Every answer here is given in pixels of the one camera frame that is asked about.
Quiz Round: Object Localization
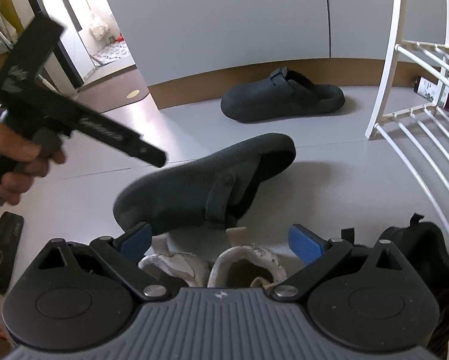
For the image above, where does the dark glass bottle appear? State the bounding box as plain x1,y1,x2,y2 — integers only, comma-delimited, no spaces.
413,76,446,107

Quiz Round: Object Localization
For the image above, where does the white metal shoe rack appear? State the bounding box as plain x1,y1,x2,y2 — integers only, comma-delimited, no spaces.
364,0,449,271

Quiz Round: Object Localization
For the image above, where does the white lace-up sneaker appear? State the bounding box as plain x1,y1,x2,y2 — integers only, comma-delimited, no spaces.
137,233,212,289
208,226,288,290

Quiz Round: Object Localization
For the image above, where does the white bath sponge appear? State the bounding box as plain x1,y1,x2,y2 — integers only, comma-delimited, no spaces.
89,13,110,42

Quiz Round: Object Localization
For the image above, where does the brown door mat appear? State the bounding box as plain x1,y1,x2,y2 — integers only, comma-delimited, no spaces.
75,68,150,116

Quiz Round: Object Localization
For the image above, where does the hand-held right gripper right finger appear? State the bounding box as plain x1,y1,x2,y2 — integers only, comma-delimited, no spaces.
270,224,414,302

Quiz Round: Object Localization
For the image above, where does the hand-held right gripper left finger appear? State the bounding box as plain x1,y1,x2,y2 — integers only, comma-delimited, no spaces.
31,222,172,301

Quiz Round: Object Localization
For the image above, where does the person's left hand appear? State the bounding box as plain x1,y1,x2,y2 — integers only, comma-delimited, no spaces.
0,109,66,205

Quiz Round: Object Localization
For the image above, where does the dark grey clog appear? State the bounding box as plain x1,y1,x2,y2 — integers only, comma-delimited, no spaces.
113,133,297,234
220,67,346,123

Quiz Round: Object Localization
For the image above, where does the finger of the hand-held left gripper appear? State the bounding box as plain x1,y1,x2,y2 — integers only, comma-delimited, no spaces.
72,106,167,168

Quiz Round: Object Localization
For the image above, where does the grey cabinet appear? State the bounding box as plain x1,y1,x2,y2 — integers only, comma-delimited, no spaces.
96,0,398,112

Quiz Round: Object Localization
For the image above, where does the black pouch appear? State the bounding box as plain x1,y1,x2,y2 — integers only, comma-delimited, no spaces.
0,211,25,296

